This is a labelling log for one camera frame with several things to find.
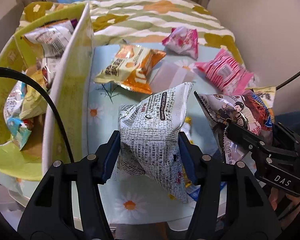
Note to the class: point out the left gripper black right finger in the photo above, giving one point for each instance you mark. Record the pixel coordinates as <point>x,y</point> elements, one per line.
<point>248,214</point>

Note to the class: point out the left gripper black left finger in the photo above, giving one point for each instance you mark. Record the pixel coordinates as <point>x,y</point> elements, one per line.
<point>67,204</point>

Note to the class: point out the cartoon figure snack bag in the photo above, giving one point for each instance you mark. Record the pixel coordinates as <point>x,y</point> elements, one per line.
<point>248,111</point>

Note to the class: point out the white text snack bag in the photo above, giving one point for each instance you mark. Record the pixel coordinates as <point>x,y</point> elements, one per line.
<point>149,138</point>

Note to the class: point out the pale green snack bag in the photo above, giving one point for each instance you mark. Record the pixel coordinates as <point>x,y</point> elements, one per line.
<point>33,103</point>

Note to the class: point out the white blue snack bag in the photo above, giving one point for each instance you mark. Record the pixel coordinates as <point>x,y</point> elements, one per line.
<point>20,129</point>

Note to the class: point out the white orange snack bag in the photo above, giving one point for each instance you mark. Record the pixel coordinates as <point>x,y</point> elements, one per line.
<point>50,40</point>

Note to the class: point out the yellow snack bag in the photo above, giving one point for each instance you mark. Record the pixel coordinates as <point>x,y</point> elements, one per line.
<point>186,128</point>

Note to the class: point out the pink striped snack bag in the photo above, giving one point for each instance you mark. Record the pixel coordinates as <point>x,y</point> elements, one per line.
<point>230,77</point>

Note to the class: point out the pink white snack bag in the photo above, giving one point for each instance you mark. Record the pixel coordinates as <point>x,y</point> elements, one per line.
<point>182,41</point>

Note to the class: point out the striped floral blanket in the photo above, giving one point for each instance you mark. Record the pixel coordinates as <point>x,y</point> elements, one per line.
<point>141,21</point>

